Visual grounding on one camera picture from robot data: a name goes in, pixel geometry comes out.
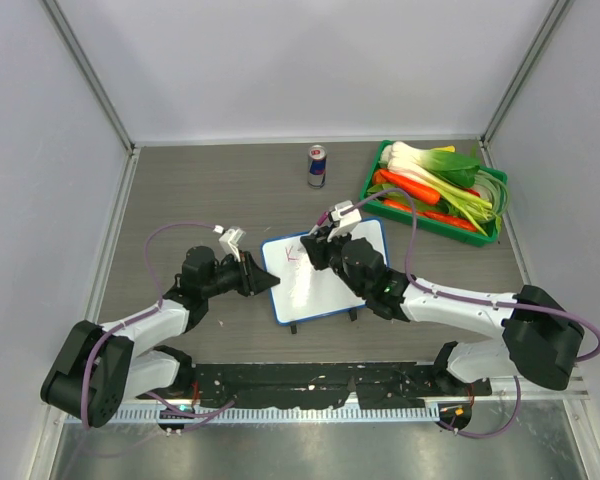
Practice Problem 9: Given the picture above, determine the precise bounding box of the white slotted cable duct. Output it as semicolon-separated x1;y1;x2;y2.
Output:
110;402;440;425

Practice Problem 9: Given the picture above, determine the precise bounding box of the green onion bunch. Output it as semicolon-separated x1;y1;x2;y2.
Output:
406;168;510;235

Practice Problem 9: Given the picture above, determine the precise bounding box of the white green bok choy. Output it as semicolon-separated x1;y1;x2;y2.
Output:
379;141;480;188

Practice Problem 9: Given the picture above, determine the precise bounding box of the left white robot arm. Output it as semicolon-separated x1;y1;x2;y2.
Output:
40;246;280;428

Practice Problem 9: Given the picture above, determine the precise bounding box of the pink capped marker pen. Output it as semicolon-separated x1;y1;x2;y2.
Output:
309;211;329;235

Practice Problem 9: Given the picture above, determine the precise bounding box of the large orange carrot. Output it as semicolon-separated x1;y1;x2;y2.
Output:
372;169;441;205

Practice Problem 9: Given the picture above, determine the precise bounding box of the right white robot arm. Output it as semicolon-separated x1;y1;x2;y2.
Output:
300;229;584;395

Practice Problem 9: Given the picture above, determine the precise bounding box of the red bull can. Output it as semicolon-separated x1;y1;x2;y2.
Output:
307;145;327;188

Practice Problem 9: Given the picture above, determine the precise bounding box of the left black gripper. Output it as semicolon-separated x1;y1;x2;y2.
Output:
202;249;279;299

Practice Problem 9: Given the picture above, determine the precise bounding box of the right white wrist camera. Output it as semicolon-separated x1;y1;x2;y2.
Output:
327;200;362;242

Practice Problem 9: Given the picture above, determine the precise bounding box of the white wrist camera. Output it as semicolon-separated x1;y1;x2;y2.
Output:
327;200;362;242
219;227;245;262

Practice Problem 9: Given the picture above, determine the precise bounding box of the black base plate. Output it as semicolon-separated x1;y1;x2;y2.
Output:
156;362;492;410

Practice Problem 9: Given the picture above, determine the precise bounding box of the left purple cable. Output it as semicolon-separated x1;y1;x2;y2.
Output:
79;221;236;441

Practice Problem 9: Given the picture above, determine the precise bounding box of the blue framed whiteboard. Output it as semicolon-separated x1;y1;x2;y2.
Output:
261;233;365;327

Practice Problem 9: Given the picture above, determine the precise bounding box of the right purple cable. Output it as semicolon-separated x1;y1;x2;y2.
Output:
352;187;600;441

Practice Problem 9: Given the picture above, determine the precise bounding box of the small orange carrot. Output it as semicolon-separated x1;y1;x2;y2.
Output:
381;199;477;232

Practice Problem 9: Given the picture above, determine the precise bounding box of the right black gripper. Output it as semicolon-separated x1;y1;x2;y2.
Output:
302;224;367;297

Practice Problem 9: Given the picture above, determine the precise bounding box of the purple cable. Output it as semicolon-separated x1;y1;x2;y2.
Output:
352;187;600;441
79;221;236;441

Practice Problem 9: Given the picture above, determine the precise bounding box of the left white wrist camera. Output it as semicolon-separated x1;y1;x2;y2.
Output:
219;227;245;262

